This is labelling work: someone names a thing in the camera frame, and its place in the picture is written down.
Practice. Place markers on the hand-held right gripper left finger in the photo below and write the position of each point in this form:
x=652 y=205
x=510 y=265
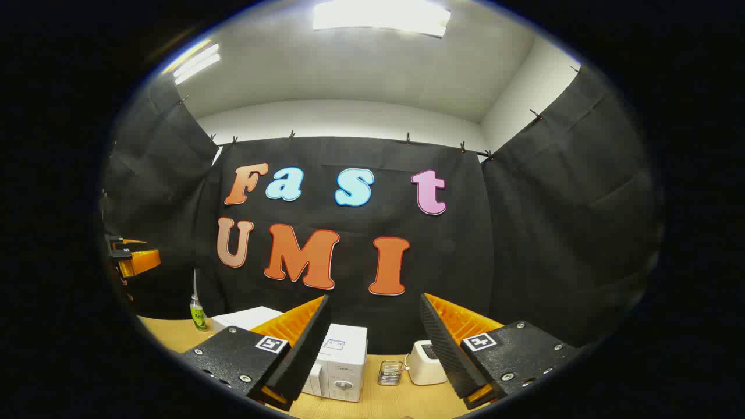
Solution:
x=308 y=349

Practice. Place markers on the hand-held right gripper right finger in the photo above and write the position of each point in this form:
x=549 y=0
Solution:
x=445 y=355

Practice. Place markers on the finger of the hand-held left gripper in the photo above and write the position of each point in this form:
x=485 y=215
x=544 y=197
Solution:
x=142 y=261

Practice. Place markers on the narrow ceiling light panel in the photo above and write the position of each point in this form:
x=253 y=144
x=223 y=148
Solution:
x=195 y=61

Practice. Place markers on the black backdrop cloth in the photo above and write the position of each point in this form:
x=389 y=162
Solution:
x=465 y=262

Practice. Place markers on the white microwave oven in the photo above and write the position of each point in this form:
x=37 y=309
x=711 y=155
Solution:
x=343 y=366

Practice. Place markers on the large ceiling light panel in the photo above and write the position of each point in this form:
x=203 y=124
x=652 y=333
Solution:
x=381 y=17

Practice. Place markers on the green label drink bottle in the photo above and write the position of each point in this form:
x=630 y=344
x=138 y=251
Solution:
x=198 y=317

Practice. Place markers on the white toaster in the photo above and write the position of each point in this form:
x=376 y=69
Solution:
x=422 y=366

